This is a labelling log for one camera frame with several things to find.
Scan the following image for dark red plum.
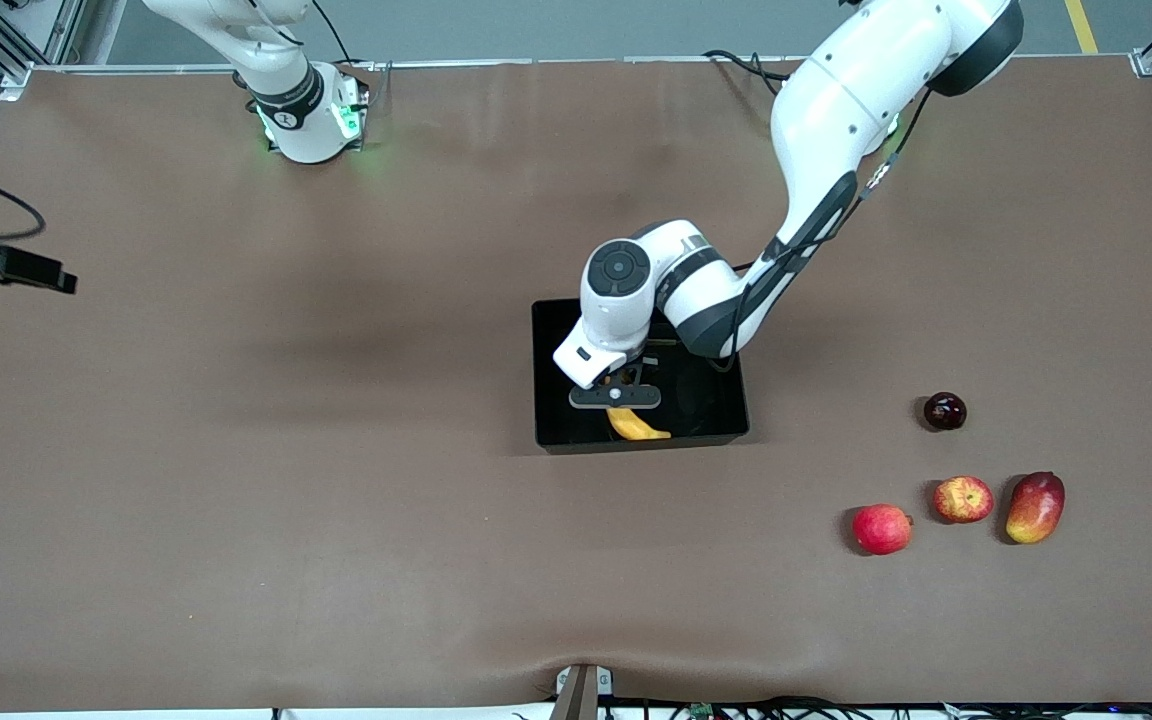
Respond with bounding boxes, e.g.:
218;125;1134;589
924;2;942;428
923;392;968;432

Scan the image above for black plastic box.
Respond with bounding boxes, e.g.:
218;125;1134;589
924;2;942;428
531;297;750;456

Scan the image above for yellow banana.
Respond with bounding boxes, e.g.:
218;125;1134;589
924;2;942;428
604;372;673;442

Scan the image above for red yellow apple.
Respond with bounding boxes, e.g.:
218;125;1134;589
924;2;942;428
932;475;995;524

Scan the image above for red yellow mango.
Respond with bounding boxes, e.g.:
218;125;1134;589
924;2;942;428
1004;471;1066;545

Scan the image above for brown table cover sheet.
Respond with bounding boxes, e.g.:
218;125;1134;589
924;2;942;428
0;55;1152;716

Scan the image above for black left base cables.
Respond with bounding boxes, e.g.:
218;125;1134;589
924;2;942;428
702;48;789;97

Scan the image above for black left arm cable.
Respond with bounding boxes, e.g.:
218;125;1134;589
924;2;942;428
708;88;929;374

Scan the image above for black right base cable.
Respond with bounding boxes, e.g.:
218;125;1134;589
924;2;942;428
311;0;357;67

